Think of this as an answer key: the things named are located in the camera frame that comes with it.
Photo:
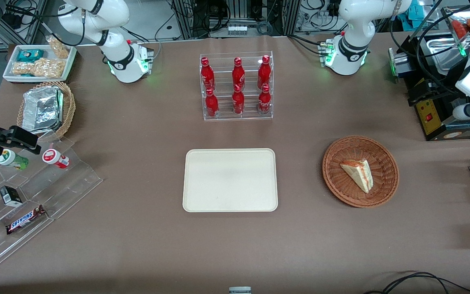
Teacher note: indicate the metal cylinder with green rim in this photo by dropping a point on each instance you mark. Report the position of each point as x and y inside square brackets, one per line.
[400, 65]

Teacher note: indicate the green labelled drink cup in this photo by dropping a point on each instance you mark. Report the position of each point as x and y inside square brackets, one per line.
[12, 160]

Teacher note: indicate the Snickers chocolate bar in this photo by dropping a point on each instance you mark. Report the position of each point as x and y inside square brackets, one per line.
[26, 219]

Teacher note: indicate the brown wicker basket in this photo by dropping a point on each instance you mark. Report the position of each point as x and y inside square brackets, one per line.
[341, 183]

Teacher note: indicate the steel pan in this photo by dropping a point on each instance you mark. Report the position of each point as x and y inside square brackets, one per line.
[443, 51]

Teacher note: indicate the triangular sandwich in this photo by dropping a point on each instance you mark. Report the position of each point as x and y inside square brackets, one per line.
[359, 173]

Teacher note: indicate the small black carton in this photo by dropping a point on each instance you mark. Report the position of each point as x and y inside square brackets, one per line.
[11, 196]

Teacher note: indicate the small clear peanut bag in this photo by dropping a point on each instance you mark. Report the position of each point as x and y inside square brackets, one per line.
[59, 48]

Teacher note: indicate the clear acrylic bottle rack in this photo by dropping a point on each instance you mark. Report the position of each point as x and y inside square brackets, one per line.
[222, 81]

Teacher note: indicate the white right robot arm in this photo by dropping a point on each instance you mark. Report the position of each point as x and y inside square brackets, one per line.
[116, 45]

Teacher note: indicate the red cola bottle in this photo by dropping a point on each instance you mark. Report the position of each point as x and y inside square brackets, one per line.
[238, 74]
[264, 101]
[207, 75]
[211, 104]
[238, 102]
[264, 72]

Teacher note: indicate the grey device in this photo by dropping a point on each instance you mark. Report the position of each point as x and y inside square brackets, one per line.
[240, 290]

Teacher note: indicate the orange fried food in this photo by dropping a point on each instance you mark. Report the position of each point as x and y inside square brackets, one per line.
[461, 26]

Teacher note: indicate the white rectangular snack tray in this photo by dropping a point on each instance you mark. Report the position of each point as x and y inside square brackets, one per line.
[10, 75]

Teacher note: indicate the white power strip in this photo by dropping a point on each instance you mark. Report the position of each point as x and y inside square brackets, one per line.
[237, 29]

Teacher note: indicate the light wicker basket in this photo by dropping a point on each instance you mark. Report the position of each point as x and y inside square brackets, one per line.
[68, 106]

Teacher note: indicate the cream plastic tray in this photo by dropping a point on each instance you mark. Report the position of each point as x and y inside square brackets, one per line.
[230, 179]

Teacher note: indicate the clear acrylic stepped display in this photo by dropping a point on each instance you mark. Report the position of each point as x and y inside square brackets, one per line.
[67, 183]

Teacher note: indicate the silver foil package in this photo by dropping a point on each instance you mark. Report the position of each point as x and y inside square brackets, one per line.
[41, 108]

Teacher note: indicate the large clear nut bag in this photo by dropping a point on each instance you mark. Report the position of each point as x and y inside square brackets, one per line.
[39, 68]

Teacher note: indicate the red labelled drink cup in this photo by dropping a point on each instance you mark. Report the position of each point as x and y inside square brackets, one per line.
[55, 158]

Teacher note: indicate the aluminium frame rack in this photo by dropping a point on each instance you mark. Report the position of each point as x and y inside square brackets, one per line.
[186, 20]

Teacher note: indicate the teal snack packet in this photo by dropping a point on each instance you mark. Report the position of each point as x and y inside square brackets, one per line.
[29, 55]

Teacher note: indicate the black food warmer cabinet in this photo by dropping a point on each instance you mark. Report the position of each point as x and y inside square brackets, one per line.
[435, 122]

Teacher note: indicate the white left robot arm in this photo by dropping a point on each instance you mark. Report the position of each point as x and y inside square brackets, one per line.
[351, 32]

